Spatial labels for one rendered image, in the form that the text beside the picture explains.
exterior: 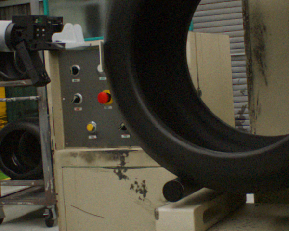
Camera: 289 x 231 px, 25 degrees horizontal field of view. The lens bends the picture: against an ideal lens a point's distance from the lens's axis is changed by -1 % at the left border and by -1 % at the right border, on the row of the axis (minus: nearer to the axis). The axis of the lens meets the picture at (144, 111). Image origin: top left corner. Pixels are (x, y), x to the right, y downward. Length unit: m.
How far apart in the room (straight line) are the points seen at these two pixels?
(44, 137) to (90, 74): 2.87
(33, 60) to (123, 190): 0.76
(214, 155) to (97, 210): 1.05
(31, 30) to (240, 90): 9.52
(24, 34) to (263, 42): 0.58
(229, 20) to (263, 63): 9.40
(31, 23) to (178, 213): 0.56
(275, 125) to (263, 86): 0.10
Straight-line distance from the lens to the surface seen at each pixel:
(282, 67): 1.59
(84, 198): 2.25
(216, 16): 11.07
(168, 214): 1.32
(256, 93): 1.61
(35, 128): 5.22
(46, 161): 5.10
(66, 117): 2.30
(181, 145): 1.25
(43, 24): 1.50
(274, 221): 1.43
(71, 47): 1.47
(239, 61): 10.92
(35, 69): 1.53
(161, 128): 1.27
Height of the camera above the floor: 1.13
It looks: 3 degrees down
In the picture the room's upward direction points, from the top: 4 degrees counter-clockwise
